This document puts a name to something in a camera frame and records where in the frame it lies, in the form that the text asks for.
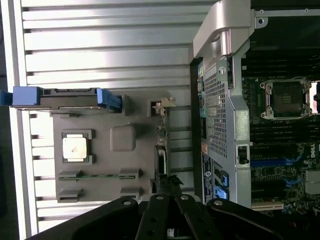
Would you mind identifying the black open PC case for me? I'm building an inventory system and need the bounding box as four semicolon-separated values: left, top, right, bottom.
189;0;320;218

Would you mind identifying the grey plastic parts rack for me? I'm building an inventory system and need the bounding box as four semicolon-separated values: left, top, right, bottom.
49;88;195;204

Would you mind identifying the CPU socket metal frame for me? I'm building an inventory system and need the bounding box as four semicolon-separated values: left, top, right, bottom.
259;77;313;121

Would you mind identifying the silver chipset heatsink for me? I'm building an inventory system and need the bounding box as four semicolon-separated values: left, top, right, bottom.
304;170;320;196

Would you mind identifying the green motherboard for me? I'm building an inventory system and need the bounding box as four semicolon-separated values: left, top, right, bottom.
241;49;320;217

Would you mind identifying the silver CPU chip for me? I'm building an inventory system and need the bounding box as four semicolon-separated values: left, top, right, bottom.
61;135;89;160

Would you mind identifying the open metal socket cover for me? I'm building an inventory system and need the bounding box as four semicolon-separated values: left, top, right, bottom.
308;81;320;115

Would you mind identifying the hard disk in blue caddy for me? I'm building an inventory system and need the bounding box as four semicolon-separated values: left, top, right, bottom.
0;86;125;111

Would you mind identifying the blue expansion slot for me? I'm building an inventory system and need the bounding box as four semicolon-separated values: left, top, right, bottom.
249;159;290;169

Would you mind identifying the green RAM stick bare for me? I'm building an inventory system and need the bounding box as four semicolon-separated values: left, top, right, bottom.
58;174;138;181

